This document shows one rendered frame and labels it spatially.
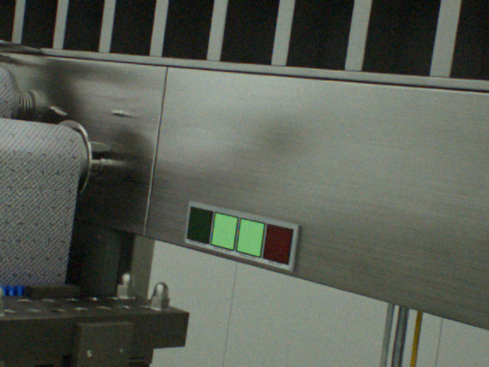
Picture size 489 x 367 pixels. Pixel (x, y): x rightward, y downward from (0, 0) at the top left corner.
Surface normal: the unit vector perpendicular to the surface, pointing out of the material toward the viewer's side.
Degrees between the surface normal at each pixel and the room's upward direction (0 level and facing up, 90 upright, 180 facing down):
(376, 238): 90
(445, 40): 90
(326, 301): 90
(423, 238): 90
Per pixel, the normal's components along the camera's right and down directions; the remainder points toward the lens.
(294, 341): -0.71, -0.06
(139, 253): 0.69, 0.13
